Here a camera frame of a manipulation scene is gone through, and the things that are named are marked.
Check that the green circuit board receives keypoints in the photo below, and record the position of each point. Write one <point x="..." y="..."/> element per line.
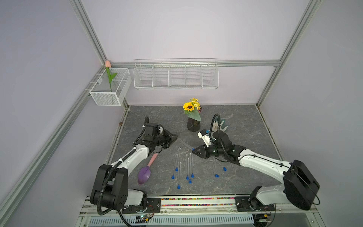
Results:
<point x="141" y="219"/>

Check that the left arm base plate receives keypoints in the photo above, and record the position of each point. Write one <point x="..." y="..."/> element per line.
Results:
<point x="151" y="205"/>

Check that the purple scoop pink handle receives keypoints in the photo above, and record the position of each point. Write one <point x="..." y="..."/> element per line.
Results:
<point x="145" y="173"/>

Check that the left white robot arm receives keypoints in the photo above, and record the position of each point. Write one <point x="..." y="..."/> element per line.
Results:
<point x="111" y="190"/>

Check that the green white work glove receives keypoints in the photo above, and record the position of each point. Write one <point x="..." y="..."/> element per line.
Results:
<point x="221" y="124"/>

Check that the white wire wall shelf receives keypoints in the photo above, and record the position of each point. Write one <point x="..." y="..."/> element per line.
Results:
<point x="176" y="74"/>

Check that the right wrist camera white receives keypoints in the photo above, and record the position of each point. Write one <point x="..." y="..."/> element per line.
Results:
<point x="204" y="135"/>

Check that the clear test tube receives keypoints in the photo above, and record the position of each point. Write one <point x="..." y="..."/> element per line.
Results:
<point x="185" y="144"/>

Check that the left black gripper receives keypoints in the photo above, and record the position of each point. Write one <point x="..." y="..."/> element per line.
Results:
<point x="169" y="139"/>

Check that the pink artificial tulip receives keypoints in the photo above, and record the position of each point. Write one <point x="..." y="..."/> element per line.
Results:
<point x="111" y="76"/>

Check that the white vented cable duct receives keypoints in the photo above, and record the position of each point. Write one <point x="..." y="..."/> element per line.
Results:
<point x="171" y="220"/>

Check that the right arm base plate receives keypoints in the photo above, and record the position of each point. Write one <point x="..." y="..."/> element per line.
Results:
<point x="245" y="203"/>

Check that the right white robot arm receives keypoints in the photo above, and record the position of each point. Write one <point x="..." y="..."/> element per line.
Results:
<point x="297" y="184"/>

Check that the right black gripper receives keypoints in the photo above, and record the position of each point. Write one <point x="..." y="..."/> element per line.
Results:
<point x="202" y="151"/>

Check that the yellow sunflower bouquet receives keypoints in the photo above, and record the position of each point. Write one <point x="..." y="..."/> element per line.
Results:
<point x="193" y="109"/>

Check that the white mesh wall basket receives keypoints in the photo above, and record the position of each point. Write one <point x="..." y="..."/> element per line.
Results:
<point x="100" y="92"/>

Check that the dark glass flower vase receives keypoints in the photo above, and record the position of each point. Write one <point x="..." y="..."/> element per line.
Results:
<point x="193" y="125"/>

